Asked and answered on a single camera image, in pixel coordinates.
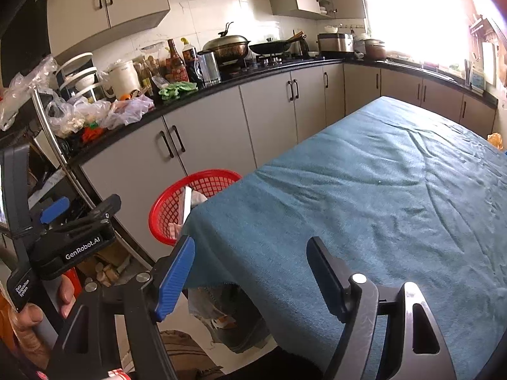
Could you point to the brown sack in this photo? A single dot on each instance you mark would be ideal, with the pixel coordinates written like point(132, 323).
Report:
point(182, 352)

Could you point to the black kitchen countertop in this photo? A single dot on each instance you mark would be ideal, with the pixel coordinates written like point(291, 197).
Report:
point(225, 81)

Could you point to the lidded metal wok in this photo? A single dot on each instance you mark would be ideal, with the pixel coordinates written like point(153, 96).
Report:
point(227, 45)

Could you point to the yellow plastic bag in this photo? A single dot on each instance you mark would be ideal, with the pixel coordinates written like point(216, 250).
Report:
point(495, 140)

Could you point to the metal pole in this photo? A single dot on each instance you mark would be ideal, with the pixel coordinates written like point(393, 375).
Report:
point(59, 154)

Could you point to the red plastic basket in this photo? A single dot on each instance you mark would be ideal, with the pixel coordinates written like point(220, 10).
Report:
point(170, 202)

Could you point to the white electric jug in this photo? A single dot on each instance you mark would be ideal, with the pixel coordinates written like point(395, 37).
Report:
point(121, 77)

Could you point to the grey fabric bag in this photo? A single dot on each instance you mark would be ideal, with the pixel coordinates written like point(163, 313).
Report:
point(237, 324)

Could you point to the white plates rack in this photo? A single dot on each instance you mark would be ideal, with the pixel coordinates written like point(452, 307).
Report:
point(79, 77)

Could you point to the chopstick holder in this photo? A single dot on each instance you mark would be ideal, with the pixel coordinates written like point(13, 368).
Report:
point(468, 73)

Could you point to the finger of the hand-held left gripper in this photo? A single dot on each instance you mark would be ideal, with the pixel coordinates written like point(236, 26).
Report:
point(103, 208)
point(55, 209)

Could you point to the white cutting board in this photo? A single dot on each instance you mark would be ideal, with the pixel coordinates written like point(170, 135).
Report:
point(489, 63)

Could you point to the clear plastic bag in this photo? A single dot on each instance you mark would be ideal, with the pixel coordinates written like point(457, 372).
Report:
point(27, 87)

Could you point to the blue tablecloth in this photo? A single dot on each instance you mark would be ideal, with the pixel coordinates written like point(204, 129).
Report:
point(356, 186)

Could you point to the black wok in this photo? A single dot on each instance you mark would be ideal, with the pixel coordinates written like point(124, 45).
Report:
point(271, 47)

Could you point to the grey lower kitchen cabinets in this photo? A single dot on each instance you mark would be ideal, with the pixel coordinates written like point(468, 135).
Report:
point(269, 107)

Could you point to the grey upper cabinet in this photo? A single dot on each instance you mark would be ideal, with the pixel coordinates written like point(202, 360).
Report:
point(119, 4)

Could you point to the brown lidded pot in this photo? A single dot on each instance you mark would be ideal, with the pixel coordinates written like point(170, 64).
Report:
point(374, 49)

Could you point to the red label sauce bottle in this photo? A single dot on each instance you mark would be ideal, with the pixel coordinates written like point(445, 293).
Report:
point(176, 67)

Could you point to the kitchen window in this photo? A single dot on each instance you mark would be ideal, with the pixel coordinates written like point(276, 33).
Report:
point(416, 16)

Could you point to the pile of plastic bags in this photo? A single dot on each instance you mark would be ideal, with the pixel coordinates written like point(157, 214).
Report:
point(126, 111)

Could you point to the wall rack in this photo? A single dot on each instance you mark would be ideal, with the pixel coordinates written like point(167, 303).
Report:
point(477, 23)

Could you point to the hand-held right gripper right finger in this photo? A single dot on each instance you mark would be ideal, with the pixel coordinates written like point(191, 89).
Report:
point(328, 277)

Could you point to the dark sauce bottle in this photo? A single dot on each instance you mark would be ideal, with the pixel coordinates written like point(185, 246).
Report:
point(190, 61)

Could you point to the silver rice cooker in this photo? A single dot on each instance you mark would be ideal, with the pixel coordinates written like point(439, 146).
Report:
point(334, 43)

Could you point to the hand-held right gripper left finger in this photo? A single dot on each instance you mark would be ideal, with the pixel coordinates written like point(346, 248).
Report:
point(174, 277)

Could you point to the gas stove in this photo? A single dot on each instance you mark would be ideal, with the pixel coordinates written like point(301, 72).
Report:
point(277, 61)

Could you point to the person's left hand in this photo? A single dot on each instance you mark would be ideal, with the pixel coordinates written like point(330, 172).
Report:
point(27, 324)

